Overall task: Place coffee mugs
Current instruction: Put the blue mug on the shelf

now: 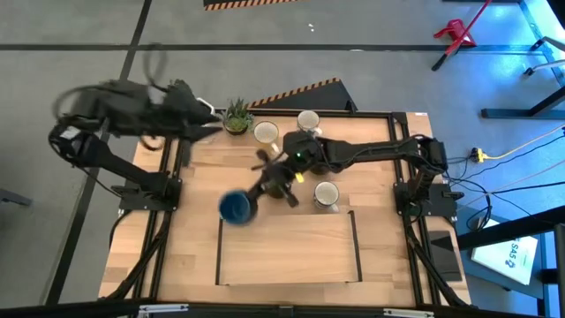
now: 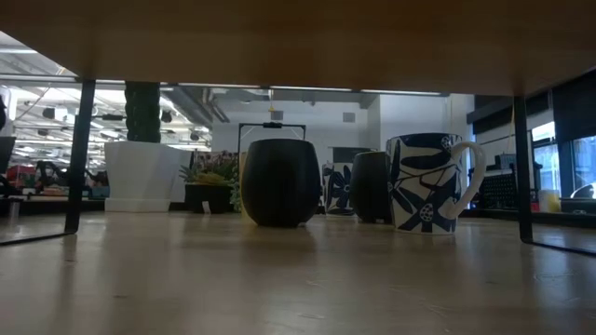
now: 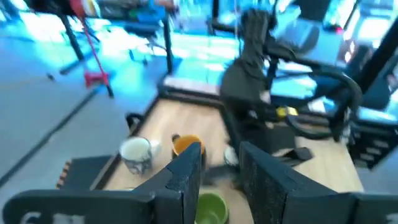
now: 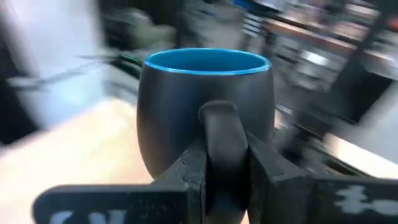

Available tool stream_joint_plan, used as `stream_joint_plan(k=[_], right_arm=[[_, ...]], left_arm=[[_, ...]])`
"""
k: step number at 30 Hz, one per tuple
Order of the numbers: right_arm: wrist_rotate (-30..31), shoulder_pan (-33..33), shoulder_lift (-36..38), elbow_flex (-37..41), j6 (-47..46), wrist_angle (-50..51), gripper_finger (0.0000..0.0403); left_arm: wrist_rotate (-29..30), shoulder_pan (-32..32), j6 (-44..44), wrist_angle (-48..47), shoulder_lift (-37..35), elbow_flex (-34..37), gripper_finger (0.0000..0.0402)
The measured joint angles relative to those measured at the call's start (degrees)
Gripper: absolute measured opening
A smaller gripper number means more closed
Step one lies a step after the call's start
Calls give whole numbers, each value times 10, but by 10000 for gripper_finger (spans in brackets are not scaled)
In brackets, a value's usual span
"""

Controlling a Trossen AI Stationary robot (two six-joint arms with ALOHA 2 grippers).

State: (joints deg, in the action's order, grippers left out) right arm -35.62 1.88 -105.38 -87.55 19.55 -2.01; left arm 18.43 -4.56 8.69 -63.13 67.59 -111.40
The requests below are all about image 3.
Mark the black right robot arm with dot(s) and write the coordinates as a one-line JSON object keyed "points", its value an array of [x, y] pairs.
{"points": [[245, 84]]}

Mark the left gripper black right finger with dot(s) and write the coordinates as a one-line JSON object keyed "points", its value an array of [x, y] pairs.
{"points": [[270, 186]]}

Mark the white mug blue floral print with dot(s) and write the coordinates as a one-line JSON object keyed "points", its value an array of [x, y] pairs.
{"points": [[136, 161], [230, 155]]}

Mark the black drawer unit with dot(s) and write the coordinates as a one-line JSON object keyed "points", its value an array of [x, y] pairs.
{"points": [[373, 146]]}

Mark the black metal desk frame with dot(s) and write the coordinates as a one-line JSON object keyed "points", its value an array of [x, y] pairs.
{"points": [[168, 46]]}

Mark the black mug green inside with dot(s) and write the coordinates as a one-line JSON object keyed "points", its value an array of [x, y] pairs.
{"points": [[211, 208]]}

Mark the black ramp hazard stripe edge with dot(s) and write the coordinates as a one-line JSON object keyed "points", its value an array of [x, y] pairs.
{"points": [[84, 171]]}

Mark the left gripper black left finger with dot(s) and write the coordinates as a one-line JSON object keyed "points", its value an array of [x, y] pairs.
{"points": [[183, 174]]}

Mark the red floor stand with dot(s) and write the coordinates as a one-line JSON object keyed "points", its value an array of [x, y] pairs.
{"points": [[94, 78]]}

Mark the black flat pad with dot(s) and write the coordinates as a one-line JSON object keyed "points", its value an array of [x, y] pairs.
{"points": [[298, 154]]}

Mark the black mug orange inside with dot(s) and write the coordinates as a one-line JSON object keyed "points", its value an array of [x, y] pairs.
{"points": [[183, 143]]}

